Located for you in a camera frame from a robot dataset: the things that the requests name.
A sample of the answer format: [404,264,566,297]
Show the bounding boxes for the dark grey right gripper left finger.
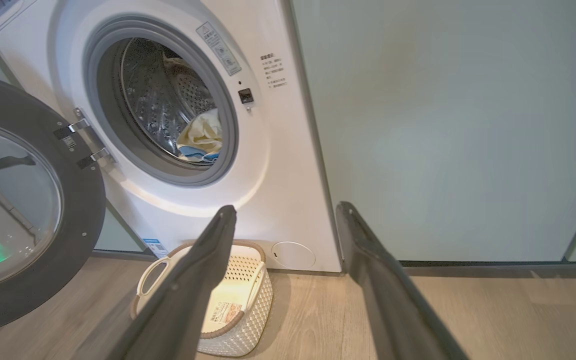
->
[105,205,238,360]

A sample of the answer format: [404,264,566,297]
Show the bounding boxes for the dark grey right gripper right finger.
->
[335,201,469,360]

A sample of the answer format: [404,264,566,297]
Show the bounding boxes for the round dark glass washer door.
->
[0,70,107,338]

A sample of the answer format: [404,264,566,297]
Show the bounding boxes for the pale yellow garment blue patches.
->
[178,145,220,164]
[177,107,224,153]

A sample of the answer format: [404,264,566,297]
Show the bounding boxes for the white front-load washing machine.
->
[0,0,343,273]

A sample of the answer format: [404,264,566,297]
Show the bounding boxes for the metal door hinge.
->
[53,107,116,171]

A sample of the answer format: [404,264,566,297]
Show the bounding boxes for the stainless steel washing machine drum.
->
[120,38,219,161]

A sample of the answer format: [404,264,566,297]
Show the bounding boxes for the white basket label sticker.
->
[203,301,243,333]

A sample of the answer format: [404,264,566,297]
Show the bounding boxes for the blue energy label sticker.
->
[143,238,170,259]

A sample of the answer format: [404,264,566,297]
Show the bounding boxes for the white perforated laundry basket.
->
[129,240,275,358]

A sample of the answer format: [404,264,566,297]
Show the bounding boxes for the dark cabinet plinth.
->
[400,260,576,279]

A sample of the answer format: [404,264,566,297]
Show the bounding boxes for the round white filter cover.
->
[271,241,316,269]

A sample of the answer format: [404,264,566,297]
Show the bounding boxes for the printed instruction text sticker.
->
[260,52,288,90]

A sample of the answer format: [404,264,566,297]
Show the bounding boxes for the grey warning sticker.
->
[196,21,242,76]

